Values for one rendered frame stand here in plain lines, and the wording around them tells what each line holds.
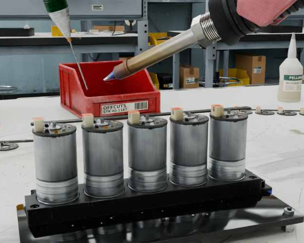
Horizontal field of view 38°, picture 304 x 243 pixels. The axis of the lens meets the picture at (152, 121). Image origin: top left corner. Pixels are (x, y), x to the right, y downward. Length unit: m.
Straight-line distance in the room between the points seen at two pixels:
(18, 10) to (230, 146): 2.27
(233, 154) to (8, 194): 0.16
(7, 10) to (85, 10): 0.40
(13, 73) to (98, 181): 4.42
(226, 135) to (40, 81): 4.43
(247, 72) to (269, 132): 4.50
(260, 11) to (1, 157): 0.29
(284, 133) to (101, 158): 0.29
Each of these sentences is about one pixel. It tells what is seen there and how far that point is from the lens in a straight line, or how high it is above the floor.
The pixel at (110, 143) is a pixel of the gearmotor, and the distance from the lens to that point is 0.26.
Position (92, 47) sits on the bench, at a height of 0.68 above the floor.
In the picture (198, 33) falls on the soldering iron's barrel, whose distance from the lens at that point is 0.22.
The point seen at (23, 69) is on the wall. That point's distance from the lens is 4.67.
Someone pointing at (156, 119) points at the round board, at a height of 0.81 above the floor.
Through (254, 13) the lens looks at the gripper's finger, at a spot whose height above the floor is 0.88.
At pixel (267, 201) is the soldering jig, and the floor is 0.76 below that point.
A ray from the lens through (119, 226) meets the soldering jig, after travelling 0.25.
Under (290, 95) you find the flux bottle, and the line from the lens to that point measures 0.68.
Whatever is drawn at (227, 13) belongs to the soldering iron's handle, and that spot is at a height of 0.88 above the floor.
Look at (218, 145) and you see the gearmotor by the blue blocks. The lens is 0.29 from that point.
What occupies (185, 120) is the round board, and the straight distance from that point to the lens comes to 0.27.
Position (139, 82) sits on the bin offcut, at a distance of 0.61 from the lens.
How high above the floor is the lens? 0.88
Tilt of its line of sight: 14 degrees down
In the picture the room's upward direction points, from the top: straight up
